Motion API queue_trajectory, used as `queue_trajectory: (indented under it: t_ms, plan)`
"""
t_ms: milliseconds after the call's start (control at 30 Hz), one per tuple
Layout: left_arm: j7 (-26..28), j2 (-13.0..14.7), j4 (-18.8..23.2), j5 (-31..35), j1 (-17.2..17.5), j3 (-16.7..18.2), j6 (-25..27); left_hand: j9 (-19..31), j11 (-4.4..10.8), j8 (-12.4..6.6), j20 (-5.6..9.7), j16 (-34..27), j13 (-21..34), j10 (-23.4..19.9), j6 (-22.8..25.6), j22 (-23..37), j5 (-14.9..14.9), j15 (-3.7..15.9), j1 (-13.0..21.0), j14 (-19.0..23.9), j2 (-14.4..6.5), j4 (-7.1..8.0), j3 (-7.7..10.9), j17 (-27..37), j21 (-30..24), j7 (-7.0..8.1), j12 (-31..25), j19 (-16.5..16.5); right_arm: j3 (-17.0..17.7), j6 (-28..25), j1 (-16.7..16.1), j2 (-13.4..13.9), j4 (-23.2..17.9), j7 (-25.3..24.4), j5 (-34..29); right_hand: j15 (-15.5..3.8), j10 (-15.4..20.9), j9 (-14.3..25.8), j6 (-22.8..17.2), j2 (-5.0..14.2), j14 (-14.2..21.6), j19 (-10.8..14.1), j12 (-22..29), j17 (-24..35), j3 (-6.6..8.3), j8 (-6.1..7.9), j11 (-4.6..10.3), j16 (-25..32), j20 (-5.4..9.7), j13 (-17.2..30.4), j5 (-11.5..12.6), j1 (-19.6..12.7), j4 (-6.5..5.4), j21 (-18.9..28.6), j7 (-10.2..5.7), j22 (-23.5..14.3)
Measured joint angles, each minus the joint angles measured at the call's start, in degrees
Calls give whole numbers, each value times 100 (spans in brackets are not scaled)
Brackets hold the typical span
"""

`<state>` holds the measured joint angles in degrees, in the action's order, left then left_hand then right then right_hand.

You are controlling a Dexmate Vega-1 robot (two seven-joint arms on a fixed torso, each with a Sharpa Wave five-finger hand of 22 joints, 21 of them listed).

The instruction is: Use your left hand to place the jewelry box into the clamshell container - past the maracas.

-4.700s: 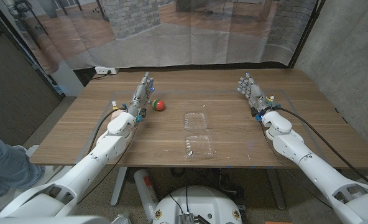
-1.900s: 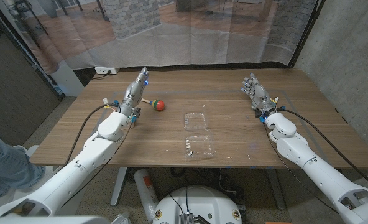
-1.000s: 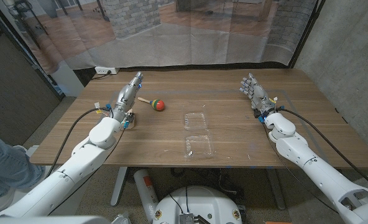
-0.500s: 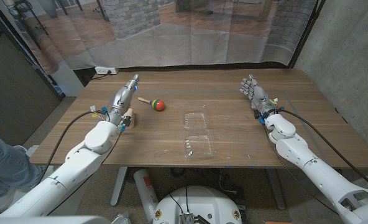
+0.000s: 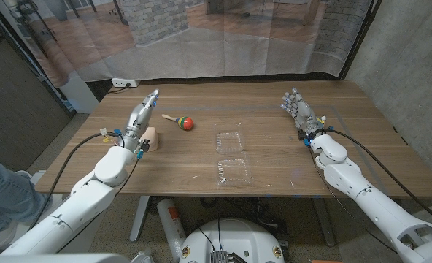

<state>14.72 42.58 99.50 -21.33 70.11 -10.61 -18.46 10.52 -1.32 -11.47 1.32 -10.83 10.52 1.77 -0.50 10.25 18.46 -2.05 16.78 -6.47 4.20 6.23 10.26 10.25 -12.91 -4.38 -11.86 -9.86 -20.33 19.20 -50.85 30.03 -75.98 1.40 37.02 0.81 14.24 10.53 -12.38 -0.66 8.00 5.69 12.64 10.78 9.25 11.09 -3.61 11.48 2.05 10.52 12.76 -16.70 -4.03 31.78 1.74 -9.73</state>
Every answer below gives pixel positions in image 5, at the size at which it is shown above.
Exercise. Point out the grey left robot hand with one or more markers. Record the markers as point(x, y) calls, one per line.
point(137, 120)

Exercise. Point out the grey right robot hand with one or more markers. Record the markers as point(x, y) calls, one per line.
point(303, 111)

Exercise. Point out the beige jewelry box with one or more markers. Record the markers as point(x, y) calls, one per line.
point(152, 140)

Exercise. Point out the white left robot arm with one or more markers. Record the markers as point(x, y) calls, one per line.
point(92, 197)

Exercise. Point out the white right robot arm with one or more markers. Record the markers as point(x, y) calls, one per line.
point(369, 201)

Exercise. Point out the clear plastic clamshell container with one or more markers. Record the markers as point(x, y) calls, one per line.
point(233, 171)

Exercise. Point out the white power strip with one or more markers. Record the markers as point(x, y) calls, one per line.
point(123, 82)

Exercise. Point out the colourful wooden maraca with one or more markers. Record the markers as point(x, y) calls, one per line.
point(185, 123)

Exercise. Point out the white panel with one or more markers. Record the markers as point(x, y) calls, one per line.
point(79, 96)

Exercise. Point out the black backdrop stand pole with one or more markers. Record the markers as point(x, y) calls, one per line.
point(360, 40)

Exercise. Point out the printed room backdrop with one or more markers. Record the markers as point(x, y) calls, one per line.
point(201, 47)

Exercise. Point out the grey metal table leg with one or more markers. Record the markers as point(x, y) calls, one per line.
point(139, 219)
point(324, 223)

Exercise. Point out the white cylinder with orange label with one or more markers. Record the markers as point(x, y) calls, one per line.
point(170, 223)

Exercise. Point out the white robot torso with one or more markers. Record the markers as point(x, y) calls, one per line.
point(234, 237)

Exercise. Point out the person in blue jeans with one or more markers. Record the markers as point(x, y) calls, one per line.
point(4, 193)

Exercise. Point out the grey electronics module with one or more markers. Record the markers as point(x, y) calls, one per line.
point(219, 256)

